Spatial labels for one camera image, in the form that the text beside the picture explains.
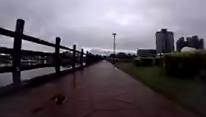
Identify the dark wooden fence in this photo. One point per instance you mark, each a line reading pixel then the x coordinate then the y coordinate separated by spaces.
pixel 17 54

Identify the low building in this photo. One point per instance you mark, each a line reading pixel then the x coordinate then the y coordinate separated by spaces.
pixel 146 52

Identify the hedge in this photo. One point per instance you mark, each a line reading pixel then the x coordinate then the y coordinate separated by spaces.
pixel 184 63

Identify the group of buildings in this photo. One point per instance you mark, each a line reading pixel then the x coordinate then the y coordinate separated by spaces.
pixel 191 42

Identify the tall building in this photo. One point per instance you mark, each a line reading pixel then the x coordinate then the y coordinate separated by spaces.
pixel 164 41

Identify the grass strip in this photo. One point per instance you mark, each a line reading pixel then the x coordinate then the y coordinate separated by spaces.
pixel 170 85

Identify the water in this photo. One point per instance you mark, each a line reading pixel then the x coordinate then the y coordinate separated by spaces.
pixel 6 77

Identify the lamp post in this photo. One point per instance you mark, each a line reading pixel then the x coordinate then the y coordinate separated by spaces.
pixel 114 43

